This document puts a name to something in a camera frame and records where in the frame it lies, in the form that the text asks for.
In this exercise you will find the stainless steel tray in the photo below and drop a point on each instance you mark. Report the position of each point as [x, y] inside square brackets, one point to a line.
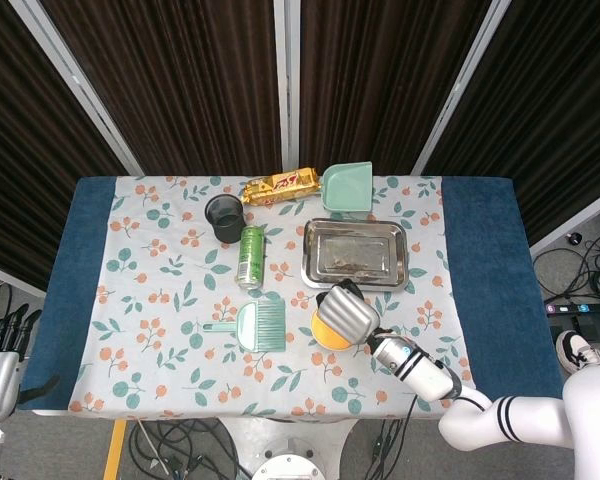
[355, 250]

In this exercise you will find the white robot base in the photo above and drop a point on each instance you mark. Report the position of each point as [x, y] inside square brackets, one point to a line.
[290, 467]

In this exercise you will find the gold snack package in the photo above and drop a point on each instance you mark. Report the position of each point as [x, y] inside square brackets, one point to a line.
[280, 187]

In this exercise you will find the black and white sneaker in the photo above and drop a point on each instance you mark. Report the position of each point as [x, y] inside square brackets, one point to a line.
[577, 350]

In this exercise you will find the green drink can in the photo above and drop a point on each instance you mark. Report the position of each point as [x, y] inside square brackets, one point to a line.
[251, 257]

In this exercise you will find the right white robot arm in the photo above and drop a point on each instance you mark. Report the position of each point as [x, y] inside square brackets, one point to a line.
[480, 415]

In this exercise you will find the floral white tablecloth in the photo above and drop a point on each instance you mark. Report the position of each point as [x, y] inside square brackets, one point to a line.
[155, 310]

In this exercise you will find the mint green dustpan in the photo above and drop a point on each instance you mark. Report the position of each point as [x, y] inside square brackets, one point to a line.
[347, 187]

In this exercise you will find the yellow bowl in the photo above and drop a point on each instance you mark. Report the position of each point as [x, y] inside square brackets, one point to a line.
[327, 336]

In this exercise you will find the blue table cover cloth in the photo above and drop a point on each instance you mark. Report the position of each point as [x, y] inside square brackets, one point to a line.
[495, 280]

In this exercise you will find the black mesh cup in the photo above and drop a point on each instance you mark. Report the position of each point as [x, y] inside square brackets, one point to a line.
[225, 220]

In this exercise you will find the mint green hand brush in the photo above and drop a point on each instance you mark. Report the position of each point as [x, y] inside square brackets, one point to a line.
[262, 325]

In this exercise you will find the white partition post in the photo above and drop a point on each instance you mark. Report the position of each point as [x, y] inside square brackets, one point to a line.
[462, 85]
[75, 80]
[286, 80]
[575, 220]

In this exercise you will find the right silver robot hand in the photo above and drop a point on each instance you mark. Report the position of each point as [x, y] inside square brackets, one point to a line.
[347, 312]

